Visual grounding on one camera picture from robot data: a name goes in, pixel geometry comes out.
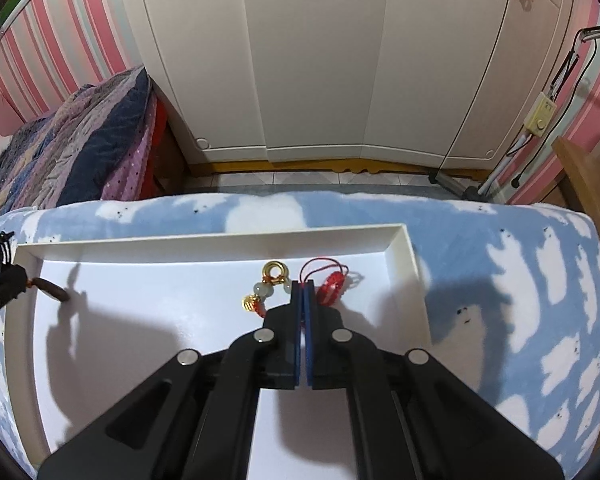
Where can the beige switch box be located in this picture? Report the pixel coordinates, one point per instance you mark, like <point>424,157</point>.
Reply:
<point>540,115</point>

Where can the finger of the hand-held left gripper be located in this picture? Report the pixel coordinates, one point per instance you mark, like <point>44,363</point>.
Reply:
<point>7,280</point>

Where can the patchwork quilt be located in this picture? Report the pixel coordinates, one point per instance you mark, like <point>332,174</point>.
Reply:
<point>80,150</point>

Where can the blue blanket with white bears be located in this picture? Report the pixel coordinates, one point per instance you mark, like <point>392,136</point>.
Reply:
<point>480,270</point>

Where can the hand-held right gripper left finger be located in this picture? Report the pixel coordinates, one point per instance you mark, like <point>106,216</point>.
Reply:
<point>297,330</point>

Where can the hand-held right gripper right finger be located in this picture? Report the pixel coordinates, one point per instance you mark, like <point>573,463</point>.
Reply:
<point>310,330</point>

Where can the red cloth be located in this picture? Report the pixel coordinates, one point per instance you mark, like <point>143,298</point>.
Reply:
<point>157,150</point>

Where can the white rectangular tray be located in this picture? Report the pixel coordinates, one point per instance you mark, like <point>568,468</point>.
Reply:
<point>155,285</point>

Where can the white wardrobe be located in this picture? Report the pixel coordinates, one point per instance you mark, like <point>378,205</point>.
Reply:
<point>330,60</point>

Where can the white cloth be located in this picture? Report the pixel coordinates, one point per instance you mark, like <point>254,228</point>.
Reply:
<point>3,146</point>

